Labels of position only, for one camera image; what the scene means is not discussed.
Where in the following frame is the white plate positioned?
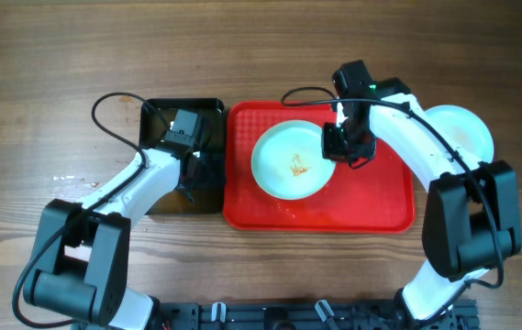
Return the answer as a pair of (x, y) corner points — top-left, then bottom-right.
(250, 120), (336, 201)
(426, 104), (494, 163)

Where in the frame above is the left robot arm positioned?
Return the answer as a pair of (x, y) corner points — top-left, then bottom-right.
(12, 148), (224, 329)

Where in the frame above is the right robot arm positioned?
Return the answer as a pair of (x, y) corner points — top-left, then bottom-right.
(328, 93), (522, 329)

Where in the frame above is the black water tray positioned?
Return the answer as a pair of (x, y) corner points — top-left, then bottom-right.
(139, 98), (227, 215)

